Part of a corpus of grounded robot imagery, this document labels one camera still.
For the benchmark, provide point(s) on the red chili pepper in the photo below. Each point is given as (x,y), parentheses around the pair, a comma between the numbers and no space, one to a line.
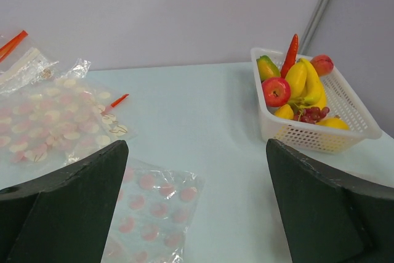
(291,55)

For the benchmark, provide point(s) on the green orange papaya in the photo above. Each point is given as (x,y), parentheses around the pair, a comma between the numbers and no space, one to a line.
(267,69)

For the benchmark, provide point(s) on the yellow banana bunch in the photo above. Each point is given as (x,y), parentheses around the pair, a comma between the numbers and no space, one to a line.
(315,95)

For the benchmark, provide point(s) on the clear bag near front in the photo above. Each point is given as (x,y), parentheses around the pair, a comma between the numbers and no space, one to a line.
(154,210)

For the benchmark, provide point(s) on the small peach at back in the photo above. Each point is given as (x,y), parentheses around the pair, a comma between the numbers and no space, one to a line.
(323,64)

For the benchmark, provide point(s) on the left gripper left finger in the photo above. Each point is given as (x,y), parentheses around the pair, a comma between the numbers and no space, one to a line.
(65,215)

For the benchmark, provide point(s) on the right aluminium frame post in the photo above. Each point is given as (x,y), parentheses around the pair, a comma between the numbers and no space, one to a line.
(312,25)

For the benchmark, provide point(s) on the purple grape bunch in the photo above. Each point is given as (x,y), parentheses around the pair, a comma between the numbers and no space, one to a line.
(311,115)

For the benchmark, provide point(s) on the red apple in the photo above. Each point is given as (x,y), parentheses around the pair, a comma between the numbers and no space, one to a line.
(276,91)

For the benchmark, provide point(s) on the pile of dotted zip bags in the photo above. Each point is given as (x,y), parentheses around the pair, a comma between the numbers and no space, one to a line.
(50,113)

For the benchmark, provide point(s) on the white plastic fruit basket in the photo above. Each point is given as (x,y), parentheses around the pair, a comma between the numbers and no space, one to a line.
(342,101)

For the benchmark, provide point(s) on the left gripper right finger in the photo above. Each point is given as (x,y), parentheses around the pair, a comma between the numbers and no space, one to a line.
(329,215)

